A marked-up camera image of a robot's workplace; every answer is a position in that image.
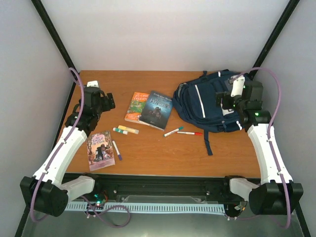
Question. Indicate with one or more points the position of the red cap white marker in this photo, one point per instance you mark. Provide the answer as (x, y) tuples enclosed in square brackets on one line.
[(190, 133)]

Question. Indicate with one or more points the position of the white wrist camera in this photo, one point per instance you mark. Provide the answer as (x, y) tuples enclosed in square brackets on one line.
[(237, 83), (93, 83)]

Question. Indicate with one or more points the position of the purple cap white marker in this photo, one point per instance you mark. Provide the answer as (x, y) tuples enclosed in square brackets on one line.
[(117, 150)]

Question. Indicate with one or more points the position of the yellow highlighter marker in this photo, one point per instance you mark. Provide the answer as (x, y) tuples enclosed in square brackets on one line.
[(128, 129)]

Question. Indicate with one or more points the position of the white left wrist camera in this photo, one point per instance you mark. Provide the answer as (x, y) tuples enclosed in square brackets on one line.
[(93, 83)]

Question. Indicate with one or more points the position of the navy blue backpack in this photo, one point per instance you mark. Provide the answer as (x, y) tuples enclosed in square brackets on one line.
[(195, 103)]

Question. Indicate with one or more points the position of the teal cap white marker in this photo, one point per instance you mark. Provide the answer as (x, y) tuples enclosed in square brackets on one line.
[(173, 131)]

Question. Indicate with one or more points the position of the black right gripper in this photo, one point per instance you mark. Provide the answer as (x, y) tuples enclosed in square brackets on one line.
[(219, 98)]

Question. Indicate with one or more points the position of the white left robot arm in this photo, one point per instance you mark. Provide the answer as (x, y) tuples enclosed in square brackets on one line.
[(44, 191)]

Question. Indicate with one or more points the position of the dark blue Wuthering Heights book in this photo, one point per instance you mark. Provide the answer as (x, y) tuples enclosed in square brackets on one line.
[(157, 110)]

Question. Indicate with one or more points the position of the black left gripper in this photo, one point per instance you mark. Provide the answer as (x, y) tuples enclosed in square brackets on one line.
[(109, 102)]

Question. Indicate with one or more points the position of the light blue cable duct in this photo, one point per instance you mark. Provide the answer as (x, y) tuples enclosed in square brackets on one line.
[(150, 208)]

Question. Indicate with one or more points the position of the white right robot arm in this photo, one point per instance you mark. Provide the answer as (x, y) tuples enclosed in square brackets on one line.
[(277, 194)]

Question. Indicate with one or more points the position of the orange Treehouse book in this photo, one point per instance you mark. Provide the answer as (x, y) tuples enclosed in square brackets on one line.
[(136, 106)]

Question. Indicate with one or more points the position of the green cap white marker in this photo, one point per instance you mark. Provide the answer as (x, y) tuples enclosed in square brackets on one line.
[(122, 131)]

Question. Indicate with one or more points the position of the pink illustrated book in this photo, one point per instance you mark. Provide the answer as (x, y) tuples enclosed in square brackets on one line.
[(100, 151)]

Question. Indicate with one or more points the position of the black aluminium frame rail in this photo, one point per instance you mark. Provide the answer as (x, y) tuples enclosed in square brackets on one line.
[(116, 187)]

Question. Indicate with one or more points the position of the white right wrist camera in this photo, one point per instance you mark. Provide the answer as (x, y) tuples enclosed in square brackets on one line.
[(237, 83)]

